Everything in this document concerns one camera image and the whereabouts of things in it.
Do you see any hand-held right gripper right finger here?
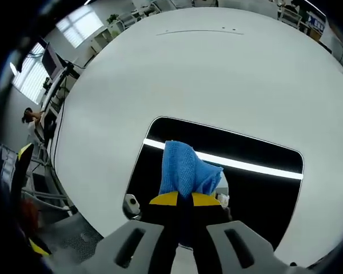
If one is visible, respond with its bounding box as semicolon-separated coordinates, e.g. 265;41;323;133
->
190;191;294;274

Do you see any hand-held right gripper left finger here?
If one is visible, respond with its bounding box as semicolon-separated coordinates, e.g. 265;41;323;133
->
81;191;180;274

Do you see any black mirror with white frame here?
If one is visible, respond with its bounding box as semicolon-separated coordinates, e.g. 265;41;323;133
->
122;115;305;249

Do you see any blue cleaning cloth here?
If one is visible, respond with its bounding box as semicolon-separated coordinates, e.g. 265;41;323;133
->
158;140;225;201

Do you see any grey mesh office chair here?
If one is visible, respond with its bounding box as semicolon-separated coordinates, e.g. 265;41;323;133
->
38;212;105;265

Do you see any black computer monitor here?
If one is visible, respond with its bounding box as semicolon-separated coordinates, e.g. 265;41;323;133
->
41;42;66;78

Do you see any white office chair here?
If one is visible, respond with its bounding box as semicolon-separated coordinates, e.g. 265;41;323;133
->
279;5;303;29

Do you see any white table cable cover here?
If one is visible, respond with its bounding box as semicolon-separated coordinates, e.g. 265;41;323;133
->
155;27;244;37

